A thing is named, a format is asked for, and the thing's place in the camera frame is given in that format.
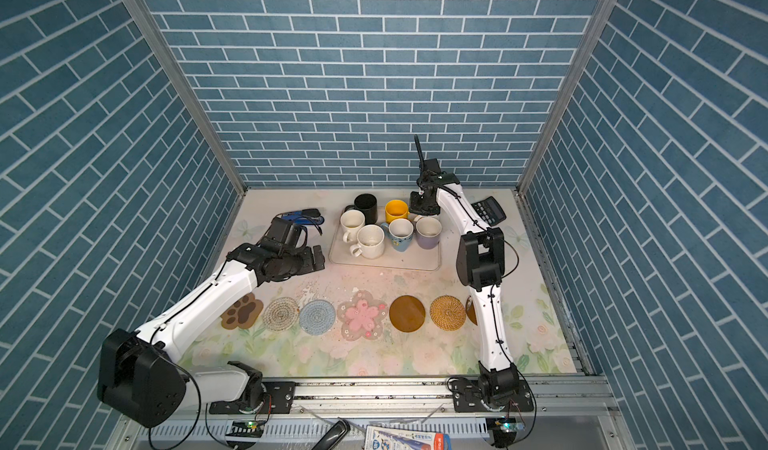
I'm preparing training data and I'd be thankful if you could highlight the lavender mug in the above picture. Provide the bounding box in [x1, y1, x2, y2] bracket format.
[415, 216, 443, 250]

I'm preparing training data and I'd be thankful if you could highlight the yellow mug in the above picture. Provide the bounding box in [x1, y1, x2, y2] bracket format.
[385, 200, 409, 224]

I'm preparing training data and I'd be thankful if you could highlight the beige serving tray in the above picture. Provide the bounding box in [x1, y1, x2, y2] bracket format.
[330, 224, 442, 271]

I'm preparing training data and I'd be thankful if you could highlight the white zigzag woven coaster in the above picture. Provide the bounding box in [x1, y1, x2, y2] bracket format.
[262, 297, 299, 332]

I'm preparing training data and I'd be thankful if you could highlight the paw print coaster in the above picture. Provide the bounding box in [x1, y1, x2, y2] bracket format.
[220, 293, 264, 330]

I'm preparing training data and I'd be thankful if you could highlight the grey blue woven coaster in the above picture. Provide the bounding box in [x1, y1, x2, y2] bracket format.
[299, 300, 336, 336]

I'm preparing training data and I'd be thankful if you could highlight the pink flower coaster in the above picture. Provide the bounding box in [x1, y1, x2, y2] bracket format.
[336, 291, 389, 341]

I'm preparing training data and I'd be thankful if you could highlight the cork woven coaster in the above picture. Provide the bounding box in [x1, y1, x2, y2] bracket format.
[430, 295, 466, 331]

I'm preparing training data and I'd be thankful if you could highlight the dark brown round coaster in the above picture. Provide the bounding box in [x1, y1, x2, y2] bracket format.
[465, 297, 477, 325]

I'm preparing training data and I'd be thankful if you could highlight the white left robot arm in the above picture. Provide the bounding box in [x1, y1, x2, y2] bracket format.
[96, 218, 325, 428]

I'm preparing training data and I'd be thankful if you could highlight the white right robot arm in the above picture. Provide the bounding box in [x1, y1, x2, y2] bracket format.
[409, 156, 536, 412]

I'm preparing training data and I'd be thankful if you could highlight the light blue patterned mug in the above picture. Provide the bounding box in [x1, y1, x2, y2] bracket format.
[380, 218, 414, 253]

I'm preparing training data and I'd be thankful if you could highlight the blue black stapler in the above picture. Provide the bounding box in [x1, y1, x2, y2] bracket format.
[279, 208, 325, 226]

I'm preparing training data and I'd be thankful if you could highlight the black mug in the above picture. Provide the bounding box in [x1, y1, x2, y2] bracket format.
[344, 193, 378, 225]

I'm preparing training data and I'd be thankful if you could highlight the black calculator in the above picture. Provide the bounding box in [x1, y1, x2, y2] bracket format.
[472, 196, 507, 227]

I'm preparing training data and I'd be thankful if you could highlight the white mug right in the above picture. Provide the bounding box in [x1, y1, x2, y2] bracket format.
[350, 225, 385, 260]

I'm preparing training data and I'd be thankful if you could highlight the white mug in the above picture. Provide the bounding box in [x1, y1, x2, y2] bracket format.
[340, 209, 366, 243]
[350, 225, 385, 260]

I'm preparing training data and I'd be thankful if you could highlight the white mug left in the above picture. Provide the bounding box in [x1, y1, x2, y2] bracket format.
[340, 209, 366, 243]

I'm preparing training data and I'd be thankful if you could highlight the printed paper package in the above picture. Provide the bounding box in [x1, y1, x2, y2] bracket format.
[363, 426, 452, 450]

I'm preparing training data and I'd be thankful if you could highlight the black remote handle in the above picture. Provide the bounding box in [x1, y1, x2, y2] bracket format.
[312, 419, 351, 450]

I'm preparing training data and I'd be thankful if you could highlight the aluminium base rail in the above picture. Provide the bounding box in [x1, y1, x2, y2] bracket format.
[106, 374, 634, 449]

